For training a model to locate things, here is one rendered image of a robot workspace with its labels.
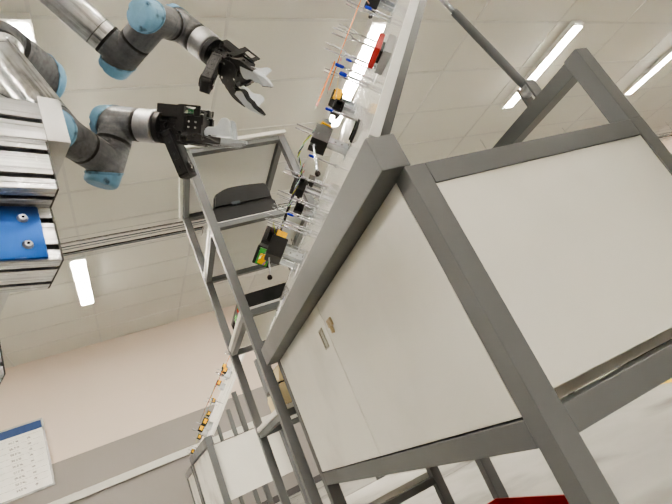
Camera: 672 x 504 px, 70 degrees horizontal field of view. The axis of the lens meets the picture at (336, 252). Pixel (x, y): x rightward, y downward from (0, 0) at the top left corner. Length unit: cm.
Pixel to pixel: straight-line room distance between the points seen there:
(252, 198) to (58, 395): 669
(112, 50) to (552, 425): 119
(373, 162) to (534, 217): 28
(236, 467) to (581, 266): 341
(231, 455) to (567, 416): 342
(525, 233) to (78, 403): 802
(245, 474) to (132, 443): 451
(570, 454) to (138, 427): 788
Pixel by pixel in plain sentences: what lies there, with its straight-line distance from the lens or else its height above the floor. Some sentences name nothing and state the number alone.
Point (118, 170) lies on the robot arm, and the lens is 119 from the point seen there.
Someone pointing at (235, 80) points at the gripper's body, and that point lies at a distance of 127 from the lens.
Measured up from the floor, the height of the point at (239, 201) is 156.
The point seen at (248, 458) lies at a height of 61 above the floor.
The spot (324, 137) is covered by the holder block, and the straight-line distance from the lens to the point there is 115.
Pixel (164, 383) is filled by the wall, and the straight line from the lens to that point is 850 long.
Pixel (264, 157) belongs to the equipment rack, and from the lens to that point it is 250.
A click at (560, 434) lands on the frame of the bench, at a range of 72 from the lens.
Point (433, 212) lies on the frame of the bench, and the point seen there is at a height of 71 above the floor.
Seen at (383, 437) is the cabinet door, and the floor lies 44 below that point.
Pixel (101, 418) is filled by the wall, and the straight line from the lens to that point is 843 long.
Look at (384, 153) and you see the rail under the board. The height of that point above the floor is 83.
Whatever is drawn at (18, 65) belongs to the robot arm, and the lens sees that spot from 127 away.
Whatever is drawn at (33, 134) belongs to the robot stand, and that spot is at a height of 104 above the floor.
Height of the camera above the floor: 48
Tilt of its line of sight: 19 degrees up
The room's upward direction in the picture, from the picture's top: 25 degrees counter-clockwise
